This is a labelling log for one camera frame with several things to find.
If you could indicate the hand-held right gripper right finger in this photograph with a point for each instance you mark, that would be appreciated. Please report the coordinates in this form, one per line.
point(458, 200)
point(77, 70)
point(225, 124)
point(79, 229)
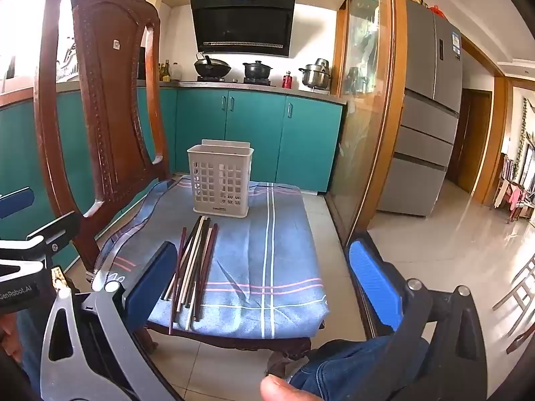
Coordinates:
point(372, 284)

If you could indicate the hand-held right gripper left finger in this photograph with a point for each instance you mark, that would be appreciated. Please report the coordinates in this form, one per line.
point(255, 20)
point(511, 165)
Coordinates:
point(152, 284)

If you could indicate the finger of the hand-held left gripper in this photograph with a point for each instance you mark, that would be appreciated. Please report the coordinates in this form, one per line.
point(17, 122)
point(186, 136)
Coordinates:
point(58, 234)
point(16, 202)

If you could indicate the pile of mixed chopsticks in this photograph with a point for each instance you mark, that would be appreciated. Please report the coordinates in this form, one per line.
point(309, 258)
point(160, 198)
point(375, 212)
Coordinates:
point(196, 259)

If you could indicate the white plastic utensil basket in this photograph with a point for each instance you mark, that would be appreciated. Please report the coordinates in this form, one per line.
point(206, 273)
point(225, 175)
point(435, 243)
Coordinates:
point(217, 154)

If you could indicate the person's right hand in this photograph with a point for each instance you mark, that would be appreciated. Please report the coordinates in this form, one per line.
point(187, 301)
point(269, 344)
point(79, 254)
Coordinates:
point(284, 390)

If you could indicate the person's jeans leg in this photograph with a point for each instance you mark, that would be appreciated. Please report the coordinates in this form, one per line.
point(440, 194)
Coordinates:
point(334, 367)

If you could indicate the blue plaid cloth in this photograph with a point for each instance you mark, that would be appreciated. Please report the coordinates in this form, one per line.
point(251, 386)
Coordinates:
point(267, 250)

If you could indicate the carved wooden chair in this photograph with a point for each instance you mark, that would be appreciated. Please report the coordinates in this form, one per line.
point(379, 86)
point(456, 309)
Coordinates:
point(108, 92)

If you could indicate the slatted wooden chair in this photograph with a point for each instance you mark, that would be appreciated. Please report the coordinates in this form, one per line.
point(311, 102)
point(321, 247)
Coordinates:
point(518, 292)

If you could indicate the clothes on drying rack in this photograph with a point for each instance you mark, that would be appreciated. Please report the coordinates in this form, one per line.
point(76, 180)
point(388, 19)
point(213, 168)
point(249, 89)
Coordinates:
point(514, 196)

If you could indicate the brown wooden door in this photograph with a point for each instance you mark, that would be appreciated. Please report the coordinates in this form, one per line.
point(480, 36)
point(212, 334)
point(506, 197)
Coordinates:
point(474, 142)

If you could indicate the grey refrigerator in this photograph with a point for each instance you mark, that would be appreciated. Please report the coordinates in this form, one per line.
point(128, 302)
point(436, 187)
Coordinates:
point(422, 112)

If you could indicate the dark glass bottle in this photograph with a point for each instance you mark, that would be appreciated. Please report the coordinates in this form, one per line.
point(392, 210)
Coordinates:
point(161, 74)
point(166, 73)

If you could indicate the wood framed glass door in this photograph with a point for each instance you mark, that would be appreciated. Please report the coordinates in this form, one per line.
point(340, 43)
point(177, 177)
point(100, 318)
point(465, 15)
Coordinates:
point(359, 92)

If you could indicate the grey kitchen countertop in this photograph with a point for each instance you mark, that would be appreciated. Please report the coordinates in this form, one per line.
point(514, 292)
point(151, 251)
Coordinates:
point(317, 96)

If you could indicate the green hanging vine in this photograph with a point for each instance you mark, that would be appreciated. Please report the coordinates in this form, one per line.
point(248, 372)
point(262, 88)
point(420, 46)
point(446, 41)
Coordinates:
point(522, 142)

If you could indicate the stainless steel pot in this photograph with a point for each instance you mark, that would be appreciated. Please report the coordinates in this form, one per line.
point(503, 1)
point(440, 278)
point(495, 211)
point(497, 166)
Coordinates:
point(315, 77)

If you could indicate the red canister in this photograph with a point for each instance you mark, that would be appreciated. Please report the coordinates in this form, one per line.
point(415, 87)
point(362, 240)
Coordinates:
point(287, 81)

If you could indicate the black wok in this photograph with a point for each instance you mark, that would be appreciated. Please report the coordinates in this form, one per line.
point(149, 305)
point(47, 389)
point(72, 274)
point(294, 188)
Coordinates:
point(213, 68)

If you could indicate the black gas stove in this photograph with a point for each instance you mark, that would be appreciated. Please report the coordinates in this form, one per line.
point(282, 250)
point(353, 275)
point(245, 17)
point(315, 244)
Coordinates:
point(257, 82)

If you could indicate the black lidded pot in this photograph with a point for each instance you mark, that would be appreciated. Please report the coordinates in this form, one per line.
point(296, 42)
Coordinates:
point(257, 71)

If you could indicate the black range hood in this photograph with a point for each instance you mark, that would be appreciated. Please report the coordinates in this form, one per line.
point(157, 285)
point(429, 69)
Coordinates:
point(242, 21)

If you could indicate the orange bag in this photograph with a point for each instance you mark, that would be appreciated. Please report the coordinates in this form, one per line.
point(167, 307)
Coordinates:
point(436, 10)

